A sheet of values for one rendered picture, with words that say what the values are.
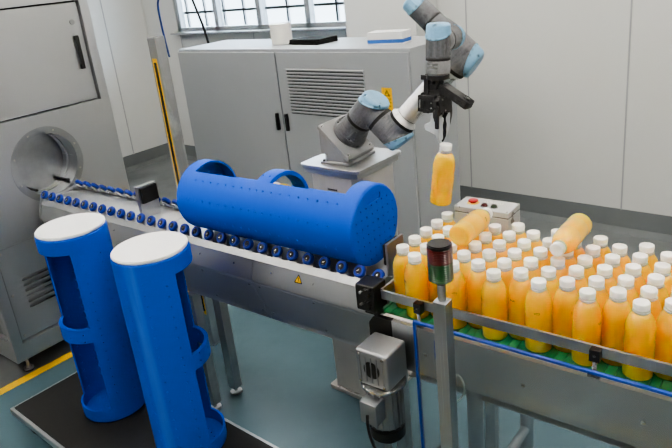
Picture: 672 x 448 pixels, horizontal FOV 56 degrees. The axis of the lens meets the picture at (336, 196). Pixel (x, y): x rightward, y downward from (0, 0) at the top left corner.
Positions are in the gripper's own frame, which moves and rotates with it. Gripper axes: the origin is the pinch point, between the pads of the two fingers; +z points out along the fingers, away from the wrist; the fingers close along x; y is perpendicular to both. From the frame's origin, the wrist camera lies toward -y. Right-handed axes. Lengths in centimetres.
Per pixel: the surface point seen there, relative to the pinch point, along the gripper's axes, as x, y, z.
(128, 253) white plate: 61, 93, 41
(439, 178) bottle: 3.4, -0.8, 12.3
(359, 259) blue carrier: 21.7, 18.4, 38.6
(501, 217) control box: -14.4, -14.1, 28.7
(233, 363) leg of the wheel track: 5, 112, 125
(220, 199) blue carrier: 27, 80, 28
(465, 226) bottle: 14.5, -16.4, 21.4
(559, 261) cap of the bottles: 12, -44, 26
